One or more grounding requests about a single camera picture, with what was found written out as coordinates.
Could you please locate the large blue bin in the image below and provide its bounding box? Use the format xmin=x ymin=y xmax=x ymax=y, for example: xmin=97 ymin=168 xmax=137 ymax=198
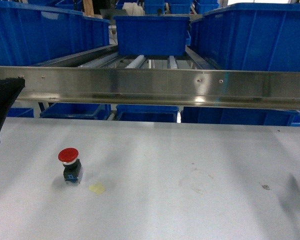
xmin=0 ymin=1 xmax=110 ymax=66
xmin=190 ymin=3 xmax=300 ymax=72

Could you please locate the large blue bin upper right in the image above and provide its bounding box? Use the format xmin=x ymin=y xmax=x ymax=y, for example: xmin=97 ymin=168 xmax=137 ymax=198
xmin=190 ymin=3 xmax=300 ymax=72

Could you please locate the red mushroom push button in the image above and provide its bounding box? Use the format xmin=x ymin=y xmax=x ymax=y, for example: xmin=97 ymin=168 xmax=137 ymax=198
xmin=58 ymin=147 xmax=83 ymax=185

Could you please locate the large blue bin upper left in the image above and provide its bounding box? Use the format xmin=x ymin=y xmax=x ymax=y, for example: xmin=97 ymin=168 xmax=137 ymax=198
xmin=0 ymin=1 xmax=110 ymax=66

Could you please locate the blue bin upper centre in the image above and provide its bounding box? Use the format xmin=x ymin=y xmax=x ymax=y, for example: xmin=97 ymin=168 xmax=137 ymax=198
xmin=114 ymin=16 xmax=190 ymax=56

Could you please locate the yellow sticky paper scrap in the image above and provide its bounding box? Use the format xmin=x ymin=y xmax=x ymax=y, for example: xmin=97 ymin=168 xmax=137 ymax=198
xmin=88 ymin=183 xmax=106 ymax=195

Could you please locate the blue bin lower centre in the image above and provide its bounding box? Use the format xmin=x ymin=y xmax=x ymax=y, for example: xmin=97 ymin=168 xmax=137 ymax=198
xmin=116 ymin=104 xmax=179 ymax=123

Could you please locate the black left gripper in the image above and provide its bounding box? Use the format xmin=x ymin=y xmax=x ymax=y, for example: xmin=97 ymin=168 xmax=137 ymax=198
xmin=0 ymin=77 xmax=25 ymax=142

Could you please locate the blue bin lower right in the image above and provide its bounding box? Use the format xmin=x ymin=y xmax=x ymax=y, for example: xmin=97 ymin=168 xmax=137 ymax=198
xmin=180 ymin=107 xmax=300 ymax=126

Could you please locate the blue bin lower far left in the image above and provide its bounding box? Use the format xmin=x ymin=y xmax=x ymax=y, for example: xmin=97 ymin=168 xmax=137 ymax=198
xmin=7 ymin=107 xmax=34 ymax=118

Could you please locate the steel shelf front rail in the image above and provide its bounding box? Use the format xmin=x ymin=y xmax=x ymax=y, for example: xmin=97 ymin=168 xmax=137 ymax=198
xmin=0 ymin=66 xmax=300 ymax=110

